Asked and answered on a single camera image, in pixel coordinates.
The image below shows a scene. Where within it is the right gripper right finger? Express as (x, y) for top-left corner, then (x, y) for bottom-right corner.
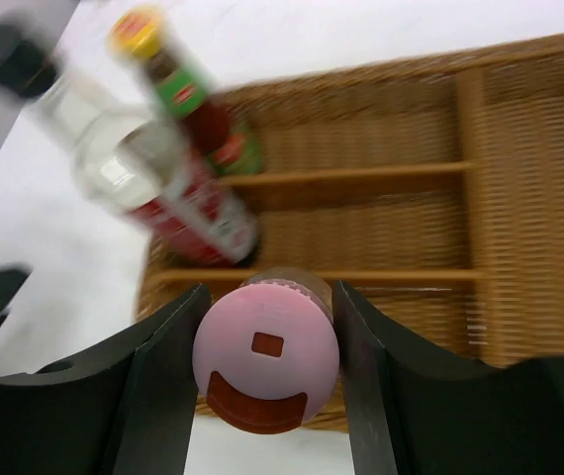
(333, 281), (564, 474)

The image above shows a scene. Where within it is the green red sauce bottle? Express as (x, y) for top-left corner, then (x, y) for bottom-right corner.
(110, 6), (263, 176)

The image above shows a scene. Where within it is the clear bottle black cap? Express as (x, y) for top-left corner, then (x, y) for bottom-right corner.
(0, 19), (260, 267)

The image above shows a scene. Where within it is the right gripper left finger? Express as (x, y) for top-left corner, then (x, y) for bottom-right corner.
(0, 285), (211, 474)

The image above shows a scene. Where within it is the spice jar pink lid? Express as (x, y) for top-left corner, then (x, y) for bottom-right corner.
(192, 267), (339, 434)

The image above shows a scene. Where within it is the woven wicker divided basket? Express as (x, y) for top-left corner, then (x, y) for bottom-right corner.
(136, 30), (564, 435)

